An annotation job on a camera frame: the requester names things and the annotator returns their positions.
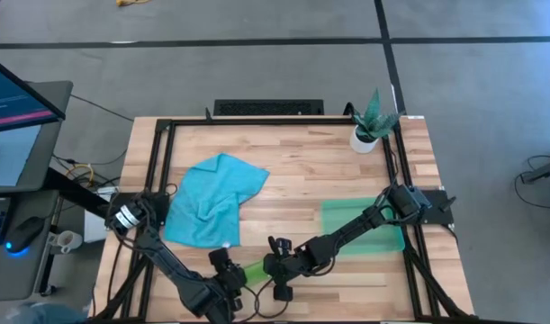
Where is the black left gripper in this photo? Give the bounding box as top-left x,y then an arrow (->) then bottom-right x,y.
208,246 -> 249,313

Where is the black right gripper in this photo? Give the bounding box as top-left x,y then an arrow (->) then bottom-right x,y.
262,236 -> 303,302

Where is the green microfiber towel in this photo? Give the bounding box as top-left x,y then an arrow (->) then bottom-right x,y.
243,259 -> 267,288

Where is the blue microfiber towel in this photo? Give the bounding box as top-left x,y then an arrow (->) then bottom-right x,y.
163,152 -> 271,249

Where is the green translucent plastic basket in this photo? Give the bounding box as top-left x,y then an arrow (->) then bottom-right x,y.
320,196 -> 406,257

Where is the white box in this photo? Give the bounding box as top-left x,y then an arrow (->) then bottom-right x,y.
83,209 -> 108,244

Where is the white plant pot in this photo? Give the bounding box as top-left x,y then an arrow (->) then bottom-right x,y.
348,124 -> 380,155

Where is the white power adapter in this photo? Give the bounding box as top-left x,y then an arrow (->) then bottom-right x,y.
96,185 -> 121,203

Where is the black perforated grille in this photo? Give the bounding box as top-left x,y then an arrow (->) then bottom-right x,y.
212,98 -> 325,117

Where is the white mug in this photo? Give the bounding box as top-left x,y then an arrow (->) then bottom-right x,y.
47,229 -> 85,254

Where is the green snake plant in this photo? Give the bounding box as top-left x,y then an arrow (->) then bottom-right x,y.
351,88 -> 401,141

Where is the black desk foot bar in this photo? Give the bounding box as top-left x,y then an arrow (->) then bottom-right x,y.
44,166 -> 121,218

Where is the person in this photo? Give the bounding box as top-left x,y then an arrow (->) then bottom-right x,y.
0,301 -> 90,324

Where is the black computer mouse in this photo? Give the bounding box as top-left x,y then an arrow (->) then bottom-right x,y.
5,215 -> 46,256

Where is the computer monitor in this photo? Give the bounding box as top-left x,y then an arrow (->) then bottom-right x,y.
0,52 -> 68,135

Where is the black floor stand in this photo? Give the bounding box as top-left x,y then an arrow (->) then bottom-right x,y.
519,156 -> 550,185

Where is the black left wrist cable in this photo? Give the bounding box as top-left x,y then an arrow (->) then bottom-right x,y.
246,277 -> 294,321

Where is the black aluminium table frame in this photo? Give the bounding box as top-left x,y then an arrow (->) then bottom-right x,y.
87,115 -> 478,324

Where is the yellow cable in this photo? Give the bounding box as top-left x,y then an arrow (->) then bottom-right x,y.
65,163 -> 95,185

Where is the thin black floor cable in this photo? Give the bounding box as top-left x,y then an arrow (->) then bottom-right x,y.
69,92 -> 136,122

